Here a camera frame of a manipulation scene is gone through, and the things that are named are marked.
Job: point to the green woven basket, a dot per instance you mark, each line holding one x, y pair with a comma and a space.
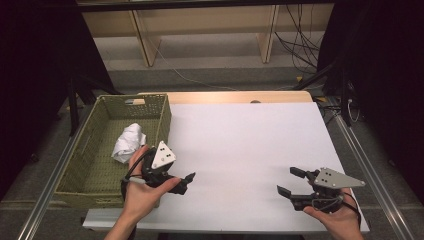
133, 133

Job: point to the dark curtain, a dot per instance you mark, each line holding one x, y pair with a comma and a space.
36, 76
386, 83

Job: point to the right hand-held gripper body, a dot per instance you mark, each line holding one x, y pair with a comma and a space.
333, 180

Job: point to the white table sheet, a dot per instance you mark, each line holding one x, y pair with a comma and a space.
250, 140

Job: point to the light wooden shelf unit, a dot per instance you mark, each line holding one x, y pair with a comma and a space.
200, 20

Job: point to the aluminium rail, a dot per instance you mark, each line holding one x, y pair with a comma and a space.
46, 186
370, 170

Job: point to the black stand leg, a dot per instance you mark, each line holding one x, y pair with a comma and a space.
315, 76

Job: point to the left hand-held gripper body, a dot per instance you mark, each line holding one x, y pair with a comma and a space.
162, 156

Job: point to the white cloth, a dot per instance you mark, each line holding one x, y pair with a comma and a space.
128, 143

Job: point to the person's right hand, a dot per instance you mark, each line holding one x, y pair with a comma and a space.
343, 220

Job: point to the black stand legs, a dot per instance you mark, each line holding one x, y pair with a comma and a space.
74, 106

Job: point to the wooden table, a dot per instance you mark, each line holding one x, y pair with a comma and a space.
233, 97

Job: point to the person's left hand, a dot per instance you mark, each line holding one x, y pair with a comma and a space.
140, 198

